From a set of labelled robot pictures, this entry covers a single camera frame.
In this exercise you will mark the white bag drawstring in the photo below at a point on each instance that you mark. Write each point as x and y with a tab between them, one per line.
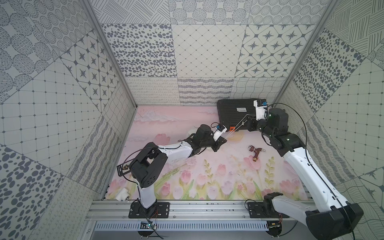
237	126

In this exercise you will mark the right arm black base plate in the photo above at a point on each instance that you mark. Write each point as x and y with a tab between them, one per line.
257	210

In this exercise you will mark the brown metal faucet valve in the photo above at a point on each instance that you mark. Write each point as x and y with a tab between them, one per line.
256	152

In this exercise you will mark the aluminium mounting rail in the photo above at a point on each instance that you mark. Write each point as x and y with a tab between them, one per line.
183	211

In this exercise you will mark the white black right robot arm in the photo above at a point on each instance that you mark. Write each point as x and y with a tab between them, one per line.
332	215

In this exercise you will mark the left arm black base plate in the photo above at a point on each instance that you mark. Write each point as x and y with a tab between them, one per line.
150	209

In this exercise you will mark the black plastic tool case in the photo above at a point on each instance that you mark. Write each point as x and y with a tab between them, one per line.
231	111

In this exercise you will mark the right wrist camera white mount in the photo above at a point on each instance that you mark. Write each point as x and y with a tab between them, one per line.
261	109

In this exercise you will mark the white cloth soil bag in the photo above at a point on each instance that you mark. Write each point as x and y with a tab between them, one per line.
191	137

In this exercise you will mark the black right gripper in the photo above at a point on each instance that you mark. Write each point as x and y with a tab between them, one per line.
252	118

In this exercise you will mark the white plastic pipe fitting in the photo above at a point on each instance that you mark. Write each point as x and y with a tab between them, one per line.
123	195

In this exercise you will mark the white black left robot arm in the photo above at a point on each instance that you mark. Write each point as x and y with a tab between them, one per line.
150	161

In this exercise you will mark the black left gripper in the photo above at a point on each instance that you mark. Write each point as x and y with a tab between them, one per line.
218	142

